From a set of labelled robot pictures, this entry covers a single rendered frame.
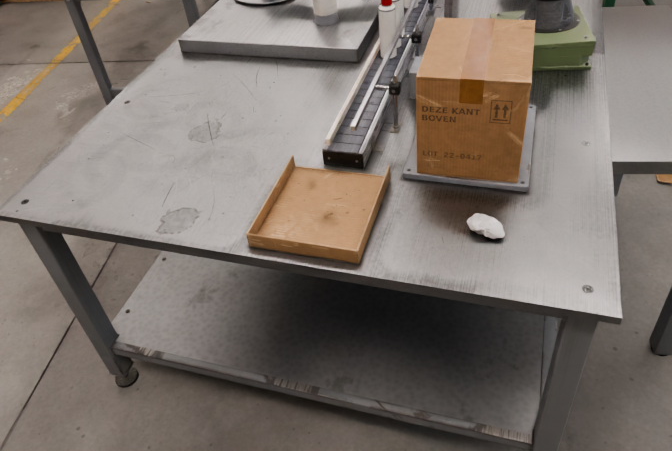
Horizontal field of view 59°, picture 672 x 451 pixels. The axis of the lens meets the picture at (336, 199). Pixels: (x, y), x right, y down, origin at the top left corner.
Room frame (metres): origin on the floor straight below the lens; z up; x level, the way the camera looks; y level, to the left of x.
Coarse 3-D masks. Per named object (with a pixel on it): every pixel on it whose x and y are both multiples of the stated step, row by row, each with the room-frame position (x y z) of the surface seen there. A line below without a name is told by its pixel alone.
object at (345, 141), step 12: (420, 12) 1.99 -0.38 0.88; (408, 24) 1.90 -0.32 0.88; (396, 60) 1.66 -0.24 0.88; (372, 72) 1.60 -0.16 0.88; (384, 72) 1.59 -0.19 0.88; (384, 84) 1.52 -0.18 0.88; (360, 96) 1.47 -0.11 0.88; (372, 96) 1.46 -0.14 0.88; (372, 108) 1.40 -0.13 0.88; (348, 120) 1.36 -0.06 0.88; (360, 120) 1.35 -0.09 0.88; (372, 120) 1.34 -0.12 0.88; (348, 132) 1.30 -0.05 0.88; (360, 132) 1.29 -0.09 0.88; (336, 144) 1.25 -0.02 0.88; (348, 144) 1.24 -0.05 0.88; (360, 144) 1.24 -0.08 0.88
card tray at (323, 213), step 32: (288, 192) 1.14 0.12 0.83; (320, 192) 1.12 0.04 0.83; (352, 192) 1.11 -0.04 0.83; (384, 192) 1.09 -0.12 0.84; (256, 224) 1.01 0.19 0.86; (288, 224) 1.02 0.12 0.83; (320, 224) 1.01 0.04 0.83; (352, 224) 0.99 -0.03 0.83; (320, 256) 0.90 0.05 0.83; (352, 256) 0.88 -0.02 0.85
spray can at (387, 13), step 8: (384, 0) 1.68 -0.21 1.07; (384, 8) 1.67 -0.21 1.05; (392, 8) 1.67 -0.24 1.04; (384, 16) 1.67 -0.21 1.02; (392, 16) 1.67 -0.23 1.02; (384, 24) 1.67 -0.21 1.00; (392, 24) 1.67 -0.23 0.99; (384, 32) 1.67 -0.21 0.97; (392, 32) 1.67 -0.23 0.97; (384, 40) 1.67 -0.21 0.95; (392, 40) 1.67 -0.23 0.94; (384, 48) 1.67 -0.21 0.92; (384, 56) 1.67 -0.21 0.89; (392, 56) 1.67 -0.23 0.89
